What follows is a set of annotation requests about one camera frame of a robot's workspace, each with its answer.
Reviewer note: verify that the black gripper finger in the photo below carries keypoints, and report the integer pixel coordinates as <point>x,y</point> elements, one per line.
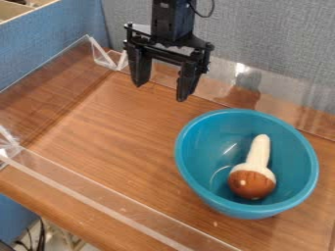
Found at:
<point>140,64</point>
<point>186,80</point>

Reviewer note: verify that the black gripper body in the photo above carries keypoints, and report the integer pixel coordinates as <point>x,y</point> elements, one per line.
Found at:
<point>188,48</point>

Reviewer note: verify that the brown and white toy mushroom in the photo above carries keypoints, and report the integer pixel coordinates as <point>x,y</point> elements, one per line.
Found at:
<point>251,179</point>

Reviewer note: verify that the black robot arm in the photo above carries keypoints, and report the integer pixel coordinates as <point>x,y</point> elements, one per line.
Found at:
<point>173,19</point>

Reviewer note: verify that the blue plastic bowl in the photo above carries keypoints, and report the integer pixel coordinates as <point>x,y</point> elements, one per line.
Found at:
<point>212,144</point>

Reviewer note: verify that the clear acrylic left barrier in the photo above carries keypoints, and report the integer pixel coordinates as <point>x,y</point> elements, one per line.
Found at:
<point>80,61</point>

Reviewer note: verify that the clear acrylic barrier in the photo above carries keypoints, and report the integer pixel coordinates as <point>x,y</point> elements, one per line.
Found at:
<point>80,61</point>
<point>301,103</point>
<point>161,227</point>

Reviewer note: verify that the clear acrylic back barrier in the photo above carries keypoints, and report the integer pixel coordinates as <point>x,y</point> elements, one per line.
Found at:
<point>301,103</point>

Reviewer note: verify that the clear acrylic front barrier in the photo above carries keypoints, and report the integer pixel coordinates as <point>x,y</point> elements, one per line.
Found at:
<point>161,227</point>

